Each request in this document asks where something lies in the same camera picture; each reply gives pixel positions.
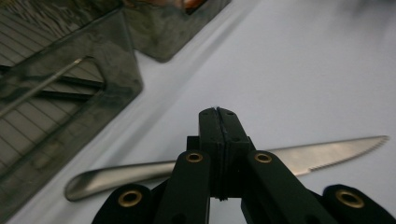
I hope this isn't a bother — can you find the stainless steel serrated knife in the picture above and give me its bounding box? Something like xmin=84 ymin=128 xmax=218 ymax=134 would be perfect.
xmin=64 ymin=134 xmax=390 ymax=203

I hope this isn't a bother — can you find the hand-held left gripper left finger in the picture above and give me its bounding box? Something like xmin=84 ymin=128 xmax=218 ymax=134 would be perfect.
xmin=186 ymin=106 xmax=226 ymax=201

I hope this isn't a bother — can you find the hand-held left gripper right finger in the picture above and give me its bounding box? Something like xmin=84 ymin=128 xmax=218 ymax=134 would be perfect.
xmin=217 ymin=106 xmax=257 ymax=201

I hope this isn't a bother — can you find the clear grey plastic bin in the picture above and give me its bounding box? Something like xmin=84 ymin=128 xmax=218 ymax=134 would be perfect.
xmin=120 ymin=0 xmax=232 ymax=63
xmin=0 ymin=0 xmax=145 ymax=224

